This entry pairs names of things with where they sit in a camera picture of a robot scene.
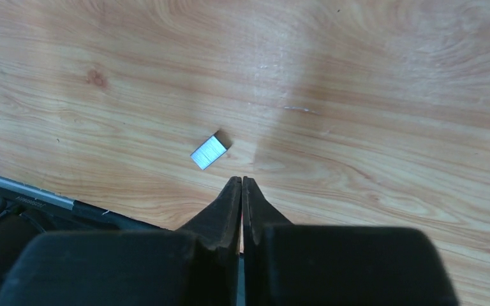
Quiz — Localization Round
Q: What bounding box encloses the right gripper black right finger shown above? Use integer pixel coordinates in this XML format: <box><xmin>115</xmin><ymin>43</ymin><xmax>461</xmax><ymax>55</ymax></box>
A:
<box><xmin>241</xmin><ymin>177</ymin><xmax>459</xmax><ymax>305</ymax></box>

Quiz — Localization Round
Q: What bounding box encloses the grey staple strip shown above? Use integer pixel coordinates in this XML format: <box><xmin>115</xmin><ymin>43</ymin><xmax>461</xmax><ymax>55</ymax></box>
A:
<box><xmin>190</xmin><ymin>134</ymin><xmax>231</xmax><ymax>170</ymax></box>

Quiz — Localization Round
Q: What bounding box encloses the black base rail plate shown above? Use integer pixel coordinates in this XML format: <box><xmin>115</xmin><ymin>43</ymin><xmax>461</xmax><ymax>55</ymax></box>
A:
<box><xmin>0</xmin><ymin>177</ymin><xmax>155</xmax><ymax>287</ymax></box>

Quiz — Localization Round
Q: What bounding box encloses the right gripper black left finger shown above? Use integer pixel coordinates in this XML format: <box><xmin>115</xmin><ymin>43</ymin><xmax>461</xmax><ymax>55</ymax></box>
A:
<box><xmin>0</xmin><ymin>177</ymin><xmax>242</xmax><ymax>305</ymax></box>

